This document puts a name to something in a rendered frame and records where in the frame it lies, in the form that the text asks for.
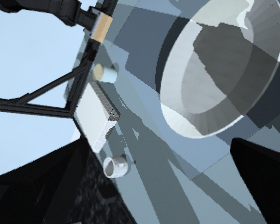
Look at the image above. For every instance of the pale blue flat mat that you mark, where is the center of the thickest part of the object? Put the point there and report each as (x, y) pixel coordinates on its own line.
(142, 48)

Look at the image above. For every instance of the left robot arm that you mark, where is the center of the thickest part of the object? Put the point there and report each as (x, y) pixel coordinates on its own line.
(67, 11)

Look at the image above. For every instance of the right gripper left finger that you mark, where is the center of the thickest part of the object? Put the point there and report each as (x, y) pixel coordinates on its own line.
(42, 191)

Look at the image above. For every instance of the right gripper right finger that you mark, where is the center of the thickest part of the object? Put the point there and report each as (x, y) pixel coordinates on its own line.
(259, 167)

